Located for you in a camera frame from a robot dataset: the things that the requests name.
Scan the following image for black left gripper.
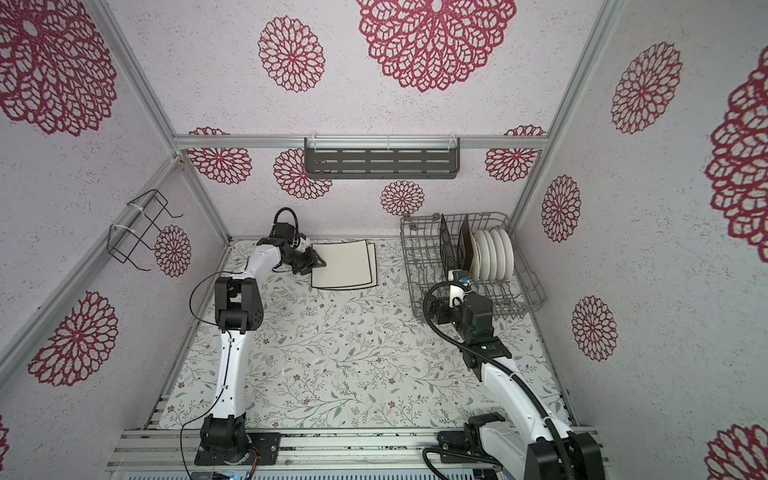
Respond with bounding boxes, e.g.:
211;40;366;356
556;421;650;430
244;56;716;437
284;245;327;275

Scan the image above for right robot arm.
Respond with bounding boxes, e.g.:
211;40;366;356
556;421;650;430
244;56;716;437
422;282;607;479

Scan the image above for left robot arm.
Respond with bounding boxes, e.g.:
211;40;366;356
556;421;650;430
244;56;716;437
194;222;325;466

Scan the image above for black square plate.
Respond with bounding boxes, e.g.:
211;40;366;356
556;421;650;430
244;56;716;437
457;214;475;272
439;214;460;279

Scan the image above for white round plate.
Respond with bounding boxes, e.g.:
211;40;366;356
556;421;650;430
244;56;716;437
489;229;507;281
481;230;498;281
474;231;491;281
496;228;515;280

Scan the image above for floral table mat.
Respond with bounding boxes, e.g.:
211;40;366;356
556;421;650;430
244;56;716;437
170;238;571;428

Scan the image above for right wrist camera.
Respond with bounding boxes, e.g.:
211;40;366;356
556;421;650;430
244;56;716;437
448;269;472;308

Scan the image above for grey wire dish rack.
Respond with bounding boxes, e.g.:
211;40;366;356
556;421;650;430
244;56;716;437
400;212;547;319

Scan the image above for grey wall shelf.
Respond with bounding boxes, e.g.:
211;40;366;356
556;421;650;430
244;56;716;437
304;137;461;180

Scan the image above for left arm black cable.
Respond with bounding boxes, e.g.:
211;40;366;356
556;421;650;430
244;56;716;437
178;206;301;480

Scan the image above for black wire wall holder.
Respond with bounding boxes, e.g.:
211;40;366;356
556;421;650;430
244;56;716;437
106;189;182;272

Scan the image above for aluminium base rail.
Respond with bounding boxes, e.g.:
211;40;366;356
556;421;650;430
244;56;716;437
104;392;499;479

